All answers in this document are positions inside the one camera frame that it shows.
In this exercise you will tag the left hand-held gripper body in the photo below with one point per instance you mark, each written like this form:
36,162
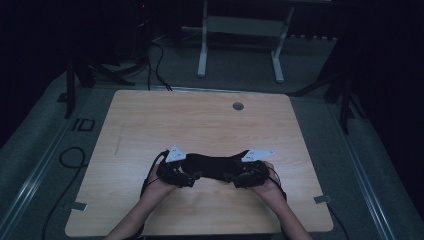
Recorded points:
173,173

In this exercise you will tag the white desk frame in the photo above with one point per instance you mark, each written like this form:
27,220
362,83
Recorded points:
243,26

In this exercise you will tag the person's right hand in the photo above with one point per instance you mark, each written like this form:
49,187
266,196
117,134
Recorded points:
270,186

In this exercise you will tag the metal floor rail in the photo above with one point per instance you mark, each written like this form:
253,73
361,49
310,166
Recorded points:
366,180
30,186

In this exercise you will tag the black metal stand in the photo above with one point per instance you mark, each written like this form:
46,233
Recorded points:
70,93
345,103

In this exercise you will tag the person's left hand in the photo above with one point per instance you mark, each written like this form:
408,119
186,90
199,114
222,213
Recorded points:
160,188

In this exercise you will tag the black sock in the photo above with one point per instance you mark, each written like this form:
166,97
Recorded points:
203,166
230,166

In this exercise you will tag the grey round table grommet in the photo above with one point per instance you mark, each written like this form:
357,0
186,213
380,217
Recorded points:
238,106

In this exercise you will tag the grey tape piece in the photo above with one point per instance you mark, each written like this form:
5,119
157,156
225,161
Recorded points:
322,199
80,206

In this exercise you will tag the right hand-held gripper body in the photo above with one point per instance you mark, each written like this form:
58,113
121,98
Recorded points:
255,173

